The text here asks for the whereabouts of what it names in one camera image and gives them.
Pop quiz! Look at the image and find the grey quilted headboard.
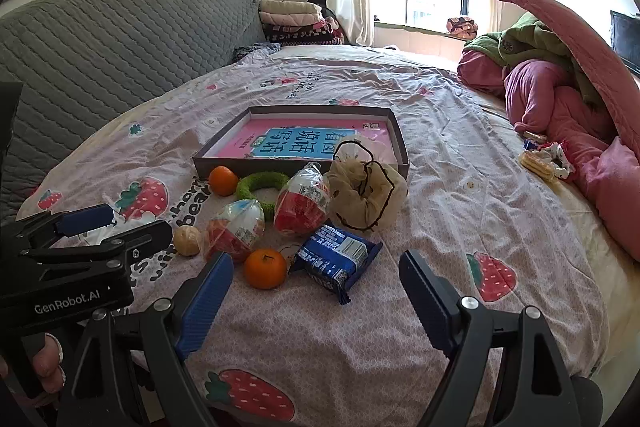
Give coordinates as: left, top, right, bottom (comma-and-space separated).
0, 0, 266, 228

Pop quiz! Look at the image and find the blue snack packet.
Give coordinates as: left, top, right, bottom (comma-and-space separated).
289, 223, 383, 306

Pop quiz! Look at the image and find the red toy egg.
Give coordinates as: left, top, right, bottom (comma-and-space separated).
202, 199, 265, 264
273, 162, 332, 236

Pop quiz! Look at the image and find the green fuzzy hair ring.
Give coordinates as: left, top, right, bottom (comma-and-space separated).
236, 172, 291, 223

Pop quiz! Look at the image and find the red white wrapper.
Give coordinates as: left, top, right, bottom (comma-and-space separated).
542, 141, 573, 180

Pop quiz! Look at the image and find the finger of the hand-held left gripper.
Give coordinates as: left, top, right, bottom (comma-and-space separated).
22, 221, 173, 264
17, 204, 113, 250

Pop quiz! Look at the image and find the pink strawberry bed sheet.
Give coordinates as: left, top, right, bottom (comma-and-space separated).
15, 44, 616, 427

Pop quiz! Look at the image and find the patterned cushion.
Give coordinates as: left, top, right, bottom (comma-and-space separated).
446, 16, 478, 38

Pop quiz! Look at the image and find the pink folded blanket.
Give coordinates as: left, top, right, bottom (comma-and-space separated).
260, 12, 326, 28

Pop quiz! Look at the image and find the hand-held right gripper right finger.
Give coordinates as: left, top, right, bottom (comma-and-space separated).
398, 249, 581, 427

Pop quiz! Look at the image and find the cream folded blanket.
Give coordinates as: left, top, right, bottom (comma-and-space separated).
259, 0, 323, 15

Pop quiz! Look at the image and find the pink quilt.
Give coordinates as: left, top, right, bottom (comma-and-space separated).
457, 32, 640, 263

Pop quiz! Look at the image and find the pink book with blue label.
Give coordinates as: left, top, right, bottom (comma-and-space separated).
207, 117, 393, 162

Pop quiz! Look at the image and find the orange mandarin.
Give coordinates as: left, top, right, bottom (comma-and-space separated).
208, 166, 240, 196
244, 248, 288, 290

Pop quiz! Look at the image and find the pink quilted pad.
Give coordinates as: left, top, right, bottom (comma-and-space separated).
496, 0, 640, 158

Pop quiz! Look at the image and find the black television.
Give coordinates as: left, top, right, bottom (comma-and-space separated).
610, 10, 640, 75

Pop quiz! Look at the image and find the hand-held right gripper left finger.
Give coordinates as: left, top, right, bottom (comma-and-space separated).
57, 252, 235, 427

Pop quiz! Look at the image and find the grey cardboard box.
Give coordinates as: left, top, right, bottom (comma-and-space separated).
192, 105, 411, 182

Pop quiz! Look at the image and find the dark checkered folded blanket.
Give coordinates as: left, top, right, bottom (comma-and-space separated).
262, 19, 346, 48

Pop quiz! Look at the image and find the yellow biscuit packet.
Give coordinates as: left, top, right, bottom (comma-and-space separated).
519, 151, 558, 182

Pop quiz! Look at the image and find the green blanket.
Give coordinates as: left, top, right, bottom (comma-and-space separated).
472, 13, 606, 108

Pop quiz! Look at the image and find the person's left hand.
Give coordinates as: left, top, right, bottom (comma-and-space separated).
30, 332, 67, 393

